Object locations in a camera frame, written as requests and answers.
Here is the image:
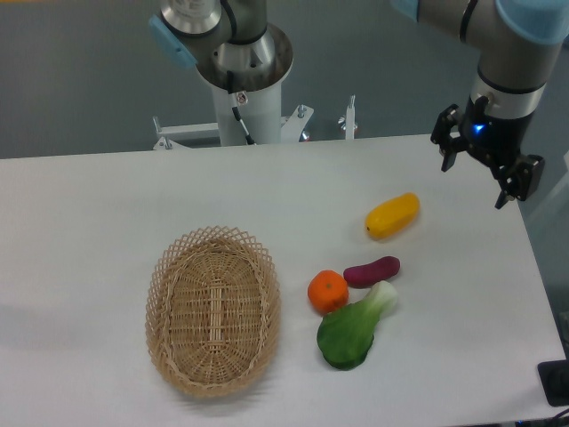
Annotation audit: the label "yellow mango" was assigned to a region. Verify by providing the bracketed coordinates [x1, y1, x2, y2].
[365, 192, 421, 239]

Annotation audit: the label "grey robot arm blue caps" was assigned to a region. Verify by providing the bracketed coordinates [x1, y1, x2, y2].
[148, 1, 568, 206]

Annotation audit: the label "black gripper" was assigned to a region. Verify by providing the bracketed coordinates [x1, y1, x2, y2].
[430, 101, 545, 209]

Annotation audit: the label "white bracket with bolt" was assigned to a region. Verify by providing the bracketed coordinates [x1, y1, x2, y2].
[337, 94, 358, 141]

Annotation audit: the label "orange tangerine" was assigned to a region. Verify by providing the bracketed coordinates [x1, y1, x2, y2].
[307, 270, 349, 315]

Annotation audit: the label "woven wicker basket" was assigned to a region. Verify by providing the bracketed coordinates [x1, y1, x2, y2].
[145, 226, 281, 399]

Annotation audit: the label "black cable on pedestal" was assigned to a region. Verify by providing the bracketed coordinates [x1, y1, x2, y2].
[226, 70, 257, 146]

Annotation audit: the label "green bok choy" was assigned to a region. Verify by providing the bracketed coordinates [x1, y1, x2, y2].
[317, 280, 398, 370]

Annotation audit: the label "purple sweet potato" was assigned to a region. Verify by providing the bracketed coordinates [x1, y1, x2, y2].
[343, 256, 401, 289]

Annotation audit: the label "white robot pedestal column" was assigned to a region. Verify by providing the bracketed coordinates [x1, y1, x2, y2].
[195, 24, 294, 147]

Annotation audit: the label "white metal base frame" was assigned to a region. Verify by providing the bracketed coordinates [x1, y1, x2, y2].
[152, 104, 315, 150]

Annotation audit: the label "black device at table edge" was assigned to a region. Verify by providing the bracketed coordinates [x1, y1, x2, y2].
[537, 359, 568, 407]

